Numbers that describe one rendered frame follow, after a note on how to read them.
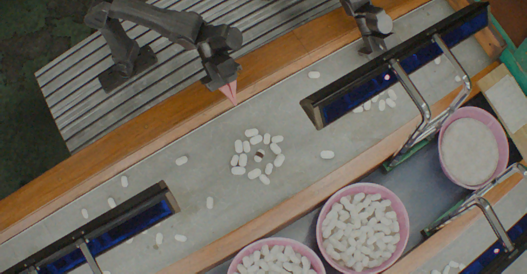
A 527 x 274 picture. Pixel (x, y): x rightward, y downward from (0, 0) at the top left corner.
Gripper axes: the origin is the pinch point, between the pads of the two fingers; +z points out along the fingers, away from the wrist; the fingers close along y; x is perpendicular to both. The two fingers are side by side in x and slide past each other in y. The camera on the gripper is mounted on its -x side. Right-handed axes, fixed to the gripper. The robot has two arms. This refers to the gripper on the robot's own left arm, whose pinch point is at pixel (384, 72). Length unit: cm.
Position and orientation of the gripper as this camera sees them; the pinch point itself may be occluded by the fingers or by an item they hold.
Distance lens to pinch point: 172.6
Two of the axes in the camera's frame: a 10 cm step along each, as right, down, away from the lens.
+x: -3.8, -2.6, 8.9
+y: 8.4, -5.1, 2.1
